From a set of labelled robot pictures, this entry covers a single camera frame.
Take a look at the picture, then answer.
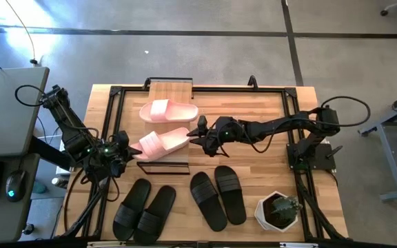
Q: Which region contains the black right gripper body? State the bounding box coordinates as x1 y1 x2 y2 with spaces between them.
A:
201 116 247 158

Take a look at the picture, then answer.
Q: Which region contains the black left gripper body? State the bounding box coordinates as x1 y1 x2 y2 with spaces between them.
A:
84 137 130 179

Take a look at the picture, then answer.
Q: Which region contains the pink rubber slide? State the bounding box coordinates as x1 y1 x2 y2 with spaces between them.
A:
139 99 199 124
129 127 192 163

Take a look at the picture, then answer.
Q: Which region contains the black rubber slide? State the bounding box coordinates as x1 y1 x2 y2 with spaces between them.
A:
189 171 228 232
214 165 247 226
132 185 177 246
112 178 152 241

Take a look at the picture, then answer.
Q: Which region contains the teal round object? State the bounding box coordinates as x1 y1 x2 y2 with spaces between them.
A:
32 180 50 195

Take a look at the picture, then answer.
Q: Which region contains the white hexagonal plant pot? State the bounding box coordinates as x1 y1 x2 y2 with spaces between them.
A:
254 190 299 234

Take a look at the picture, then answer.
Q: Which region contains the green cactus plant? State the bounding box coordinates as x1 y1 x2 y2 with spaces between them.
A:
270 195 304 223

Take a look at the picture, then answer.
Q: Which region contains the black computer mouse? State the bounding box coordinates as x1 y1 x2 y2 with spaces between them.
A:
5 169 27 203

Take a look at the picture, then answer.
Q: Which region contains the light gray desk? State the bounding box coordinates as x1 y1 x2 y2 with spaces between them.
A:
0 66 50 158

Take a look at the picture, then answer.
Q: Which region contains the gray metal table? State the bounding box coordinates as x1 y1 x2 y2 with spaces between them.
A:
358 85 397 203

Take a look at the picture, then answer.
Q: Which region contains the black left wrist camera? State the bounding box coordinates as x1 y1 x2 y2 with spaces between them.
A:
114 130 130 147

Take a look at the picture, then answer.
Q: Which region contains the black aluminium table frame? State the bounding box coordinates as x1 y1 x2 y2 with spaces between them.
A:
55 74 350 244

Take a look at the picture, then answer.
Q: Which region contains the wooden shelf with black frame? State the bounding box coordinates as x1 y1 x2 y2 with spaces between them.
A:
136 76 194 176

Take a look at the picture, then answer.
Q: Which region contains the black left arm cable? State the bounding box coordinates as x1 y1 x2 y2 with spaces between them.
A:
14 84 48 107

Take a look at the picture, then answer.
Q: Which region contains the yellow floor cable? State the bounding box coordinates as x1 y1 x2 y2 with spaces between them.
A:
4 0 40 66

